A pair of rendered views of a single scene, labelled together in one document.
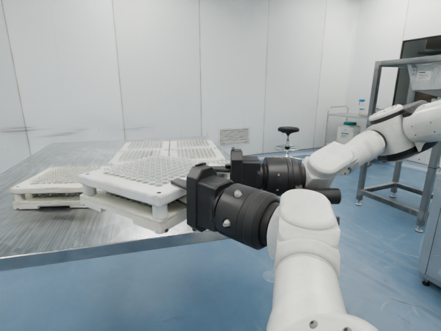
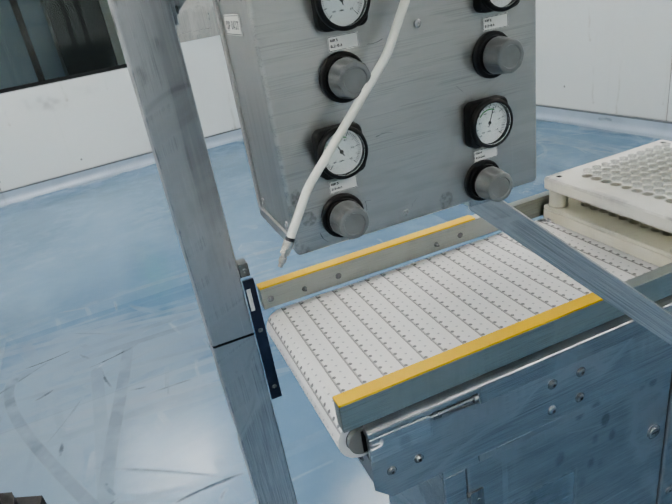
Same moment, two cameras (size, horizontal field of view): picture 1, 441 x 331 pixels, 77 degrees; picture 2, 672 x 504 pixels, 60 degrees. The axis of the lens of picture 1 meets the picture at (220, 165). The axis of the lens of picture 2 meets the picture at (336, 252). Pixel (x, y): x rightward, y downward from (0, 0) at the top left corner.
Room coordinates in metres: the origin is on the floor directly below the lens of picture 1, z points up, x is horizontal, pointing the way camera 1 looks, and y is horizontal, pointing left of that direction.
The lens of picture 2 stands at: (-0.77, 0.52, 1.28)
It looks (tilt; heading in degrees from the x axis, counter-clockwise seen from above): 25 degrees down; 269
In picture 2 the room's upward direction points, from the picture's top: 10 degrees counter-clockwise
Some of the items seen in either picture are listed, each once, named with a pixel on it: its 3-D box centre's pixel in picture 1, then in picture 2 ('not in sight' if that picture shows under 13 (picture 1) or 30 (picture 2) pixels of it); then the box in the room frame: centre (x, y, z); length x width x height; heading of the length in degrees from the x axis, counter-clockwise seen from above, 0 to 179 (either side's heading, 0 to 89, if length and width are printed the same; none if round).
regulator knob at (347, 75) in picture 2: not in sight; (347, 70); (-0.80, 0.13, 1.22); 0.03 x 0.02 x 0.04; 17
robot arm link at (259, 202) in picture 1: (288, 230); not in sight; (0.37, -0.10, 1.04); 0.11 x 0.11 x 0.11; 51
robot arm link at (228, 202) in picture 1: (222, 206); not in sight; (0.43, 0.00, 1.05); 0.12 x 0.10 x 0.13; 51
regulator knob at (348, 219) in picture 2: not in sight; (347, 212); (-0.79, 0.13, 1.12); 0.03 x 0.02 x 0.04; 17
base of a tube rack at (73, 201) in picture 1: (71, 191); not in sight; (0.93, 0.53, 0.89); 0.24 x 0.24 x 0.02; 4
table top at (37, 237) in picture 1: (129, 168); not in sight; (1.33, 0.46, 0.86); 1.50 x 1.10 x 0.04; 15
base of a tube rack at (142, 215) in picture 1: (159, 194); not in sight; (0.61, 0.14, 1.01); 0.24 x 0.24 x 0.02; 58
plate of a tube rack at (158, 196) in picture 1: (158, 174); not in sight; (0.61, 0.14, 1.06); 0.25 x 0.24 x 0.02; 58
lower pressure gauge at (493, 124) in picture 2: not in sight; (488, 122); (-0.91, 0.09, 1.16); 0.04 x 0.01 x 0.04; 17
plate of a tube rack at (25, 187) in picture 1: (69, 178); not in sight; (0.93, 0.53, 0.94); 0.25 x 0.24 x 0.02; 94
